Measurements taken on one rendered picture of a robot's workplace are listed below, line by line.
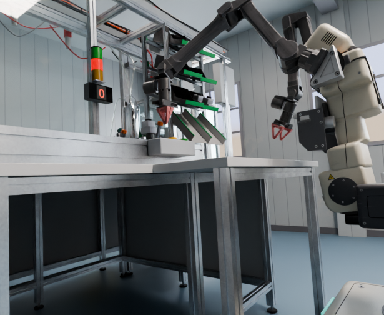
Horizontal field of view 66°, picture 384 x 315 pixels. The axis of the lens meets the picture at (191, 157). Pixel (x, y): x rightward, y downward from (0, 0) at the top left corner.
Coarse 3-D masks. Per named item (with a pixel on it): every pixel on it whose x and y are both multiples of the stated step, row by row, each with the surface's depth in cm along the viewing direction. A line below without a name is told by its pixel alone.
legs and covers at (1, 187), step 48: (0, 192) 65; (144, 192) 245; (192, 192) 119; (240, 192) 191; (0, 240) 64; (144, 240) 244; (192, 240) 118; (240, 240) 190; (0, 288) 63; (192, 288) 118
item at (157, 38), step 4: (156, 32) 170; (160, 32) 167; (168, 32) 162; (156, 36) 170; (160, 36) 167; (168, 36) 162; (172, 36) 179; (176, 36) 177; (184, 36) 171; (156, 40) 170; (160, 40) 167; (172, 40) 159; (176, 40) 157; (180, 40) 154; (184, 40) 154; (172, 44) 166; (176, 44) 161; (180, 44) 156; (184, 44) 155
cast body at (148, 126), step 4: (148, 120) 136; (144, 124) 137; (148, 124) 135; (152, 124) 138; (144, 128) 137; (148, 128) 135; (152, 128) 136; (156, 128) 138; (144, 132) 137; (148, 132) 135; (152, 132) 136; (156, 132) 137
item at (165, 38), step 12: (168, 24) 162; (180, 36) 173; (144, 48) 170; (168, 48) 160; (144, 60) 169; (144, 72) 168; (180, 84) 194; (144, 96) 168; (204, 96) 184; (144, 108) 168; (180, 108) 194; (168, 132) 156; (204, 144) 181; (204, 156) 181
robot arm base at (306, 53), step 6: (306, 54) 105; (312, 54) 103; (318, 54) 99; (324, 54) 100; (300, 60) 106; (306, 60) 105; (312, 60) 102; (318, 60) 99; (300, 66) 108; (306, 66) 105; (312, 66) 101; (318, 66) 102; (312, 72) 101
